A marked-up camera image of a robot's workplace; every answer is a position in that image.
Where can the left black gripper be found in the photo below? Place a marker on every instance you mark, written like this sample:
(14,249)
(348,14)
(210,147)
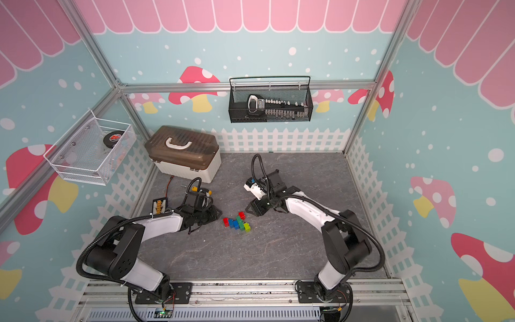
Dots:
(214,215)

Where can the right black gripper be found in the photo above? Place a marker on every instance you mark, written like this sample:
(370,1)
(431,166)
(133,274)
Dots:
(256,208)

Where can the dark green long lego brick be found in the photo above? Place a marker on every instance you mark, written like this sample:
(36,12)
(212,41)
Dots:
(241,223)

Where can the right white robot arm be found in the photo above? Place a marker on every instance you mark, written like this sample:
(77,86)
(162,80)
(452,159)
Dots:
(349,247)

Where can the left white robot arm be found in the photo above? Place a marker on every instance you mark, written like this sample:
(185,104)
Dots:
(113,255)

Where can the brown lid storage box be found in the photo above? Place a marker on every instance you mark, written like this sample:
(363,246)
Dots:
(184,153)

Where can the screwdriver bit set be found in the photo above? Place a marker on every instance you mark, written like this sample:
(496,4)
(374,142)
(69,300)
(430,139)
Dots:
(270,109)

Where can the black tape roll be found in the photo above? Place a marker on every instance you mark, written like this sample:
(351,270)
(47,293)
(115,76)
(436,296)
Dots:
(112,138)

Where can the green circuit board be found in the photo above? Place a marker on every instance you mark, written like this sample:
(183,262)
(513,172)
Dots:
(163,313)

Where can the black wire wall basket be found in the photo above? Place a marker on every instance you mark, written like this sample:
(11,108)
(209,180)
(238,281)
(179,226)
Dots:
(283,88)

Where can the white wire wall basket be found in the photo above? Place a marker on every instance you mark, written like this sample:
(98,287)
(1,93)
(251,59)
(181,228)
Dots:
(81,156)

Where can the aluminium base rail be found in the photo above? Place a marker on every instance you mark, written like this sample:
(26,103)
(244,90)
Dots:
(248,300)

